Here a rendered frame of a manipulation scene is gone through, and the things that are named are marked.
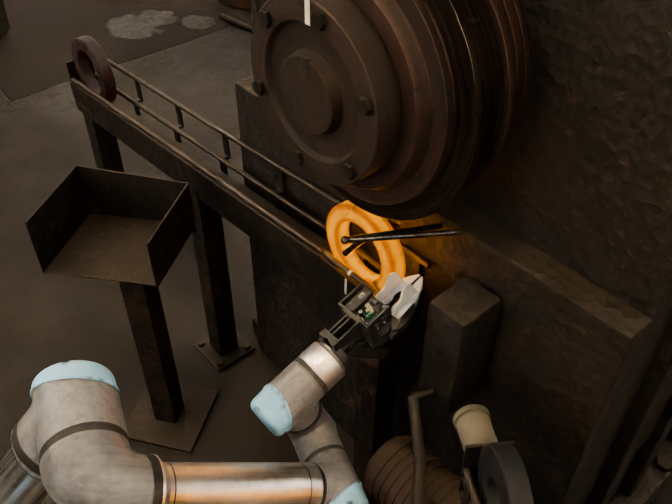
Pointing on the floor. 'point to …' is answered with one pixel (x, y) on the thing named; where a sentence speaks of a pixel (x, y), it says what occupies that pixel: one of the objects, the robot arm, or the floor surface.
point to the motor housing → (389, 483)
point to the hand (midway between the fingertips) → (416, 283)
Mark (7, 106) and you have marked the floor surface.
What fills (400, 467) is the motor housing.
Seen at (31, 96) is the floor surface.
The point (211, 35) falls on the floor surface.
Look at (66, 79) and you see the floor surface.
